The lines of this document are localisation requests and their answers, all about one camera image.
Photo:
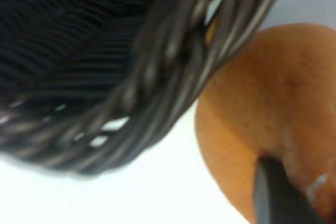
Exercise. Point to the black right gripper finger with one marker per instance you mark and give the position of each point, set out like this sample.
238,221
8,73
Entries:
275,203

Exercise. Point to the orange with stem knob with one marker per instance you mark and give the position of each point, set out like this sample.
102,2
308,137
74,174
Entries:
262,103

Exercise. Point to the dark brown woven basket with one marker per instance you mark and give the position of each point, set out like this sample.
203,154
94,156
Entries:
78,51

